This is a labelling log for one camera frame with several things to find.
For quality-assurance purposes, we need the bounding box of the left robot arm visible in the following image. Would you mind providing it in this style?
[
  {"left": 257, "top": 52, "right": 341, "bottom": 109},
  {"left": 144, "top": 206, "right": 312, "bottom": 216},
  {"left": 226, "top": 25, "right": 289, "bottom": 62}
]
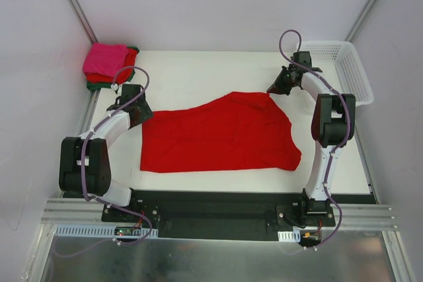
[{"left": 59, "top": 84, "right": 153, "bottom": 222}]

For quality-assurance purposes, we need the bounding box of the red t shirt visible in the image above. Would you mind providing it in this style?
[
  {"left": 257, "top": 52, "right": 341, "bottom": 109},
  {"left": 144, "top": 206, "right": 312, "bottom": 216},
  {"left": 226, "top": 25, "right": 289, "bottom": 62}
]
[
  {"left": 140, "top": 92, "right": 301, "bottom": 173},
  {"left": 87, "top": 47, "right": 139, "bottom": 87}
]

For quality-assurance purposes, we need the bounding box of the folded green t shirt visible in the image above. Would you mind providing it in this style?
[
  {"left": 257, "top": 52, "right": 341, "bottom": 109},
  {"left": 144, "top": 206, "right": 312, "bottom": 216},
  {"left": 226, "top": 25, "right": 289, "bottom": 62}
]
[{"left": 87, "top": 66, "right": 131, "bottom": 90}]

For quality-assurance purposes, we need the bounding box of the folded pink t shirt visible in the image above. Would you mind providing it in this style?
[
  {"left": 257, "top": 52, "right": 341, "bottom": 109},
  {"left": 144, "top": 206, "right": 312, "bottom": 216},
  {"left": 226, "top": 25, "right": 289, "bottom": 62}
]
[{"left": 83, "top": 43, "right": 128, "bottom": 77}]

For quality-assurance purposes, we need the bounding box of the white plastic basket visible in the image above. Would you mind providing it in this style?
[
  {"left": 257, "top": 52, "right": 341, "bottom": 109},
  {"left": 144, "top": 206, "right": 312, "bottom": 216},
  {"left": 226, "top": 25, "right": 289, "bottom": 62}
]
[{"left": 301, "top": 40, "right": 374, "bottom": 106}]

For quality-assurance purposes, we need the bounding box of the left grey cable duct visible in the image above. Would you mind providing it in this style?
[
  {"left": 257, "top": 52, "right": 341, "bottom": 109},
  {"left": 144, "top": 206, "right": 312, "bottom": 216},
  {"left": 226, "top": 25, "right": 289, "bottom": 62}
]
[{"left": 56, "top": 225, "right": 159, "bottom": 239}]

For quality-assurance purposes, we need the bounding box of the grey cable duct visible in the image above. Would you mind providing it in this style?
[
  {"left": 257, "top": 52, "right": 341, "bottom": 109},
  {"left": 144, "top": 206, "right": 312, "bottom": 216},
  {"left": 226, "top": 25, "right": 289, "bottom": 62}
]
[
  {"left": 56, "top": 225, "right": 159, "bottom": 239},
  {"left": 278, "top": 230, "right": 301, "bottom": 243}
]

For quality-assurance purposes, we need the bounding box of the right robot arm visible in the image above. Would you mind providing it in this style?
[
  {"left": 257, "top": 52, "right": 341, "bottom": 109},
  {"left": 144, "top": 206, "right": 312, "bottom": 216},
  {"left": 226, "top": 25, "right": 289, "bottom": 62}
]
[{"left": 268, "top": 51, "right": 356, "bottom": 228}]

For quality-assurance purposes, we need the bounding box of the right grey cable duct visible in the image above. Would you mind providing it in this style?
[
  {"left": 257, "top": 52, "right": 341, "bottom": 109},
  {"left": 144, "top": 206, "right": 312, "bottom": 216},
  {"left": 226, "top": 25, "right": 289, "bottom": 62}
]
[{"left": 278, "top": 230, "right": 301, "bottom": 243}]

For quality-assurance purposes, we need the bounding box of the folded red t shirt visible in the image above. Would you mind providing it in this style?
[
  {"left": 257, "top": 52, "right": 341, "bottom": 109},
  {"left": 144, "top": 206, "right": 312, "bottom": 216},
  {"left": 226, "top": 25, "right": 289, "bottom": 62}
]
[{"left": 87, "top": 47, "right": 139, "bottom": 87}]

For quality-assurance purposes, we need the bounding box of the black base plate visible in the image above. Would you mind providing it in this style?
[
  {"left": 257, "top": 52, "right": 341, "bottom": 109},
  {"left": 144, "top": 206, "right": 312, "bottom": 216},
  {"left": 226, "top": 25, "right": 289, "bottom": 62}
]
[{"left": 101, "top": 190, "right": 335, "bottom": 241}]

